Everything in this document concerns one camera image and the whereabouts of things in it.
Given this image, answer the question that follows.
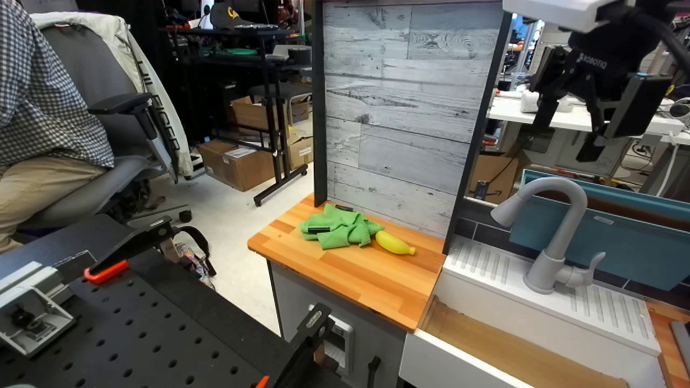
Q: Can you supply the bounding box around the flat cardboard box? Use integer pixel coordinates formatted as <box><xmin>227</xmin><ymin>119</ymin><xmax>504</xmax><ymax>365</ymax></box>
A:
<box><xmin>196</xmin><ymin>137</ymin><xmax>279</xmax><ymax>193</ymax></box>

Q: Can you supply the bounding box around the grey kitchen tap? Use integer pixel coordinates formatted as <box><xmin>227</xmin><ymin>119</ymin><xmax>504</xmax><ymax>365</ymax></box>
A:
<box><xmin>489</xmin><ymin>175</ymin><xmax>608</xmax><ymax>297</ymax></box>

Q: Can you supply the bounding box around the wooden countertop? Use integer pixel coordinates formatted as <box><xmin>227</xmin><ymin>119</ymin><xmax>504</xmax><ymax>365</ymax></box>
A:
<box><xmin>245</xmin><ymin>193</ymin><xmax>449</xmax><ymax>333</ymax></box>

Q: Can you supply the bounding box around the white sink basin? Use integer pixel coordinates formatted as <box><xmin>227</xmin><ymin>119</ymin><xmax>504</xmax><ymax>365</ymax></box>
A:
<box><xmin>396</xmin><ymin>234</ymin><xmax>669</xmax><ymax>388</ymax></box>

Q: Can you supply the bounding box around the teal panel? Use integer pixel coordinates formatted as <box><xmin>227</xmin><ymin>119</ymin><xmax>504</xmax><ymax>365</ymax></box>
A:
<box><xmin>506</xmin><ymin>168</ymin><xmax>690</xmax><ymax>293</ymax></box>

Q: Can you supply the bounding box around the black clamp with orange tip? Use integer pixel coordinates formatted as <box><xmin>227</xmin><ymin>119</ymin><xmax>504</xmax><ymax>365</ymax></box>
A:
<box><xmin>253</xmin><ymin>300</ymin><xmax>337</xmax><ymax>388</ymax></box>

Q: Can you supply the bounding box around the tall cardboard box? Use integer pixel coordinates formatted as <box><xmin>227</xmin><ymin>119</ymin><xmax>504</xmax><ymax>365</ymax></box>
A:
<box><xmin>228</xmin><ymin>92</ymin><xmax>314</xmax><ymax>175</ymax></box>

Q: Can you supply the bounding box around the grey wood-pattern back panel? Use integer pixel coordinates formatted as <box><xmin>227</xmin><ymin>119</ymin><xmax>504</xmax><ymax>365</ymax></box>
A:
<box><xmin>311</xmin><ymin>0</ymin><xmax>518</xmax><ymax>254</ymax></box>

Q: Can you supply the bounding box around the grey cabinet under countertop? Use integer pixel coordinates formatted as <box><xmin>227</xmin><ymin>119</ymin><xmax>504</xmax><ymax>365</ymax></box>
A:
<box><xmin>266</xmin><ymin>258</ymin><xmax>410</xmax><ymax>388</ymax></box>

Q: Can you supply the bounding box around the dark cap with yellow logo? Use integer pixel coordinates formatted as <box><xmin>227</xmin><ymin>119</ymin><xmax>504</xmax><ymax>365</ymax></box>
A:
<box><xmin>210</xmin><ymin>2</ymin><xmax>245</xmax><ymax>29</ymax></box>

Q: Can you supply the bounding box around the orange-handled black clamp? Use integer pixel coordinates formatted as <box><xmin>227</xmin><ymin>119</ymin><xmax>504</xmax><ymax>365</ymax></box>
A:
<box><xmin>79</xmin><ymin>218</ymin><xmax>217</xmax><ymax>287</ymax></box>

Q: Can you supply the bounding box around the grey office chair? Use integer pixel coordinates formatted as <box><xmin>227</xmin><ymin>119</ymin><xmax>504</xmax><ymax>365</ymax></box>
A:
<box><xmin>14</xmin><ymin>12</ymin><xmax>207</xmax><ymax>232</ymax></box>

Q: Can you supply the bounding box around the green cloth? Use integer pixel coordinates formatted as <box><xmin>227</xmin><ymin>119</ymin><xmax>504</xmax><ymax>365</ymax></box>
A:
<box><xmin>297</xmin><ymin>203</ymin><xmax>386</xmax><ymax>252</ymax></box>

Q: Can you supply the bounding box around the white background table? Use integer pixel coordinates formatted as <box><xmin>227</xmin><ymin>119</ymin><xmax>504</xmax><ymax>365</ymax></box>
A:
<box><xmin>488</xmin><ymin>92</ymin><xmax>690</xmax><ymax>146</ymax></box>

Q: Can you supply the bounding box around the yellow banana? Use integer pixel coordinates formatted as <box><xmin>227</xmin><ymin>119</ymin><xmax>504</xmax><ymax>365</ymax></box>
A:
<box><xmin>374</xmin><ymin>229</ymin><xmax>419</xmax><ymax>258</ymax></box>

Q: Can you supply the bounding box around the aluminium bracket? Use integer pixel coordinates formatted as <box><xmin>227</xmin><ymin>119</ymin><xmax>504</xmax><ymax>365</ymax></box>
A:
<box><xmin>0</xmin><ymin>258</ymin><xmax>78</xmax><ymax>360</ymax></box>

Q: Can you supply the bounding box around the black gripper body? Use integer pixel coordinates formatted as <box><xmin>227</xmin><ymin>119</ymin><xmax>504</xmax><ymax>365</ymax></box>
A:
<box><xmin>546</xmin><ymin>16</ymin><xmax>656</xmax><ymax>101</ymax></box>

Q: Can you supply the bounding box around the white round object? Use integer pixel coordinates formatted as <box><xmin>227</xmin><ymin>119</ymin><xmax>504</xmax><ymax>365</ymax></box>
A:
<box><xmin>519</xmin><ymin>87</ymin><xmax>544</xmax><ymax>116</ymax></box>

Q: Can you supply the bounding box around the grey-framed wrist camera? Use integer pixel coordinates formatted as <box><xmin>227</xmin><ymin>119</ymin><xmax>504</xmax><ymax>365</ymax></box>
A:
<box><xmin>603</xmin><ymin>72</ymin><xmax>675</xmax><ymax>139</ymax></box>

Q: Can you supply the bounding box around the wooden counter beside sink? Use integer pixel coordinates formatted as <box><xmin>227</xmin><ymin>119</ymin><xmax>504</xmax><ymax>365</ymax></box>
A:
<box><xmin>644</xmin><ymin>300</ymin><xmax>690</xmax><ymax>388</ymax></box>

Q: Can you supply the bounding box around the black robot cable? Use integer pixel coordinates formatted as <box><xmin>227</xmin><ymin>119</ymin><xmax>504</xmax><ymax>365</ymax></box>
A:
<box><xmin>623</xmin><ymin>3</ymin><xmax>690</xmax><ymax>78</ymax></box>

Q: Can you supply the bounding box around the seated person in checked shirt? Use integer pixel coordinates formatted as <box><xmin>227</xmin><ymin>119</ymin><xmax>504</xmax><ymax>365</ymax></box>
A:
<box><xmin>0</xmin><ymin>0</ymin><xmax>116</xmax><ymax>254</ymax></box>

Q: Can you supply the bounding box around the black metal desk stand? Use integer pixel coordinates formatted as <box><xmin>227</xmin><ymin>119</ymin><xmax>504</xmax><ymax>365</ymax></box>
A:
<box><xmin>161</xmin><ymin>18</ymin><xmax>314</xmax><ymax>209</ymax></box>

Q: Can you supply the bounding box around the white cover on chair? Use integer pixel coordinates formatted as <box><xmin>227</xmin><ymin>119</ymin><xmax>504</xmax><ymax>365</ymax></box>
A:
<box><xmin>31</xmin><ymin>8</ymin><xmax>199</xmax><ymax>180</ymax></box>

